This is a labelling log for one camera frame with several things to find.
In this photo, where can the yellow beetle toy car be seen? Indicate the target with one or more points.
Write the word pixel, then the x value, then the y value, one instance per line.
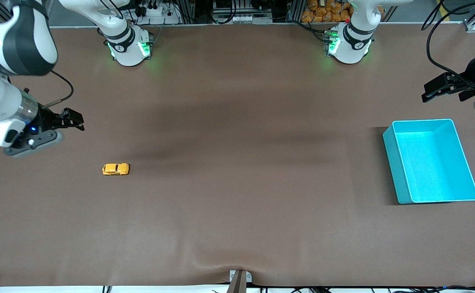
pixel 115 169

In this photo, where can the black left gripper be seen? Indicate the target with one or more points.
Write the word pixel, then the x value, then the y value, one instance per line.
pixel 468 76

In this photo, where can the metal table clamp bracket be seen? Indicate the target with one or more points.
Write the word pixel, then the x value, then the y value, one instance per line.
pixel 238 285

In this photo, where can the white power strip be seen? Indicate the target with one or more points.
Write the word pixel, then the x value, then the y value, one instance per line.
pixel 158 14

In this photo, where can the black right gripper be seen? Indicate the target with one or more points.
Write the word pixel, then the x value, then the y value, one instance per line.
pixel 46 121

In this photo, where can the brown table mat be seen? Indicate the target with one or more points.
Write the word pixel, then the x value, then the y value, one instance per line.
pixel 237 162

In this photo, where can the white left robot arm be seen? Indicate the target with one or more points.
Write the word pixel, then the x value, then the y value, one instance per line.
pixel 353 40

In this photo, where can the white connector strip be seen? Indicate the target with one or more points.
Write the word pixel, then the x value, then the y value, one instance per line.
pixel 241 19

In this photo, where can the turquoise plastic bin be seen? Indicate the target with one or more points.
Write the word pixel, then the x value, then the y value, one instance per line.
pixel 436 162

